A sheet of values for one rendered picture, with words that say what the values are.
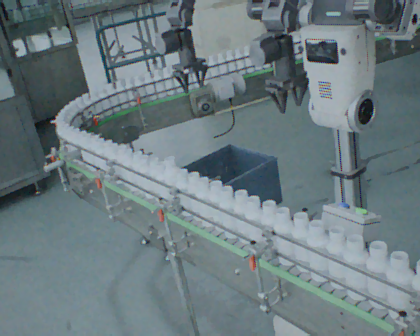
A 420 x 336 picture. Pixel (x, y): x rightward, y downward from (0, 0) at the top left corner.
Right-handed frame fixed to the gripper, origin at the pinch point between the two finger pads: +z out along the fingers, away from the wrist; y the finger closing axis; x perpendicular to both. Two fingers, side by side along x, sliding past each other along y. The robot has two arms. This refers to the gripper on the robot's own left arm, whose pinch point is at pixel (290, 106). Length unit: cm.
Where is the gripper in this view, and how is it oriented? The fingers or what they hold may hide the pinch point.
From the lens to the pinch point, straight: 152.2
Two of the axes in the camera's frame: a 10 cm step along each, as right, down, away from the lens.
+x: -6.1, -2.3, 7.6
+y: 7.7, -3.9, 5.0
